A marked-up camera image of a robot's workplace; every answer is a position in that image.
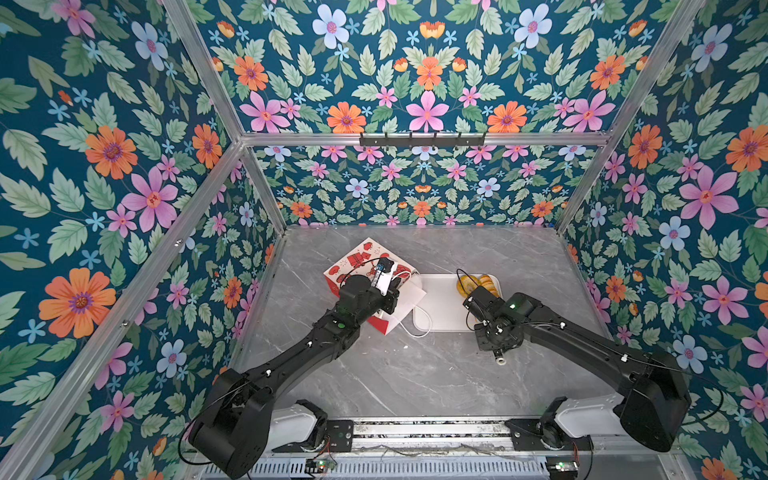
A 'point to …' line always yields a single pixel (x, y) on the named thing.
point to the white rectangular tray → (442, 308)
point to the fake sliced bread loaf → (487, 282)
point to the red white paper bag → (362, 262)
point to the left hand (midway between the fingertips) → (403, 272)
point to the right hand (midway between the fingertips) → (485, 340)
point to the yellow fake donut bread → (466, 284)
